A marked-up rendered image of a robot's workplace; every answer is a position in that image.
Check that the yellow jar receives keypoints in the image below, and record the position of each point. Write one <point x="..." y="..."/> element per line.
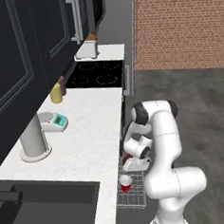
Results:
<point x="56" y="93"/>

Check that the brown bottle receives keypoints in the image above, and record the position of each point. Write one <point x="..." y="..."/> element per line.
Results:
<point x="62" y="86"/>

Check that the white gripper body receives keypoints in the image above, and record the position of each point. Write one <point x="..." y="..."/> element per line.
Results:
<point x="135" y="165"/>

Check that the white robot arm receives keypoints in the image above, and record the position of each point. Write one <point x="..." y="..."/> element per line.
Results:
<point x="165" y="138"/>

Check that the white kitchen scale teal screen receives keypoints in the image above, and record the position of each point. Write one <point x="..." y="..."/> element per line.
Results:
<point x="55" y="122"/>

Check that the black hob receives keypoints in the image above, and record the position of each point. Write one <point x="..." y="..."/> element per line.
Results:
<point x="96" y="75"/>

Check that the black tap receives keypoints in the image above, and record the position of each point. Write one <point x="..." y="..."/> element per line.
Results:
<point x="9" y="195"/>

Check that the black sink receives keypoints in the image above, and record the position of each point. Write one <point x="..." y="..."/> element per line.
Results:
<point x="48" y="207"/>

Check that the red cup white inside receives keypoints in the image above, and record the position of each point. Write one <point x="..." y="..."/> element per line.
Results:
<point x="125" y="183"/>

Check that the white toaster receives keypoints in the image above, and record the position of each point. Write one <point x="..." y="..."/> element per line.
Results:
<point x="87" y="50"/>

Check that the dark dishwasher door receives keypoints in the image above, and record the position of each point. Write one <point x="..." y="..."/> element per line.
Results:
<point x="133" y="220"/>

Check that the brown bowl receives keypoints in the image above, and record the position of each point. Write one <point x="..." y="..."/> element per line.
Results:
<point x="126" y="156"/>

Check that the grey tall side panel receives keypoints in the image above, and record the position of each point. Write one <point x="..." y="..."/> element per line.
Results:
<point x="117" y="18"/>

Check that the brown bread slice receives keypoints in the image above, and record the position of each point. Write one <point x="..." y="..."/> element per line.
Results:
<point x="92" y="36"/>

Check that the large dark cupboard door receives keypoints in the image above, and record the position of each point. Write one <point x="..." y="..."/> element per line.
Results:
<point x="8" y="61"/>

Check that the dark panelled cupboard door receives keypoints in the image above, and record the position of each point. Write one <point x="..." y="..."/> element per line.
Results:
<point x="51" y="26"/>

